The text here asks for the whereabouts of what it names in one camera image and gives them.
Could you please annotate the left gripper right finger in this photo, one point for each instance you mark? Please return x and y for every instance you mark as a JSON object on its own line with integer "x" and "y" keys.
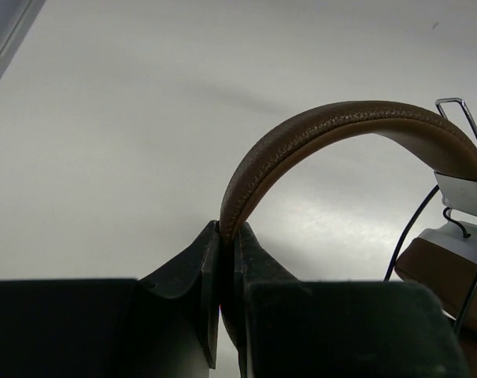
{"x": 295, "y": 328}

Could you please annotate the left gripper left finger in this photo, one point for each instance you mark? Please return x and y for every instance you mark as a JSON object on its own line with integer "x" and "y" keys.
{"x": 164, "y": 325}

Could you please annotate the brown silver headphones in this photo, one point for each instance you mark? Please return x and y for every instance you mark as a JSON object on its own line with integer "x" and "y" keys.
{"x": 443, "y": 259}

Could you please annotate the aluminium side rail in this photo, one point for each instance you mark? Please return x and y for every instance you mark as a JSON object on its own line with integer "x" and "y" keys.
{"x": 16, "y": 19}

